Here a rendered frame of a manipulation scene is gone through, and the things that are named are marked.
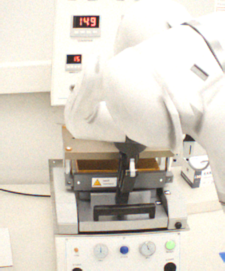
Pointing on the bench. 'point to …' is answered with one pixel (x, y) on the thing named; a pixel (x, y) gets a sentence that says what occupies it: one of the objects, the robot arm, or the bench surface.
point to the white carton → (195, 178)
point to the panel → (73, 251)
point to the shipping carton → (5, 251)
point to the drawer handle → (124, 210)
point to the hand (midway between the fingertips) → (122, 192)
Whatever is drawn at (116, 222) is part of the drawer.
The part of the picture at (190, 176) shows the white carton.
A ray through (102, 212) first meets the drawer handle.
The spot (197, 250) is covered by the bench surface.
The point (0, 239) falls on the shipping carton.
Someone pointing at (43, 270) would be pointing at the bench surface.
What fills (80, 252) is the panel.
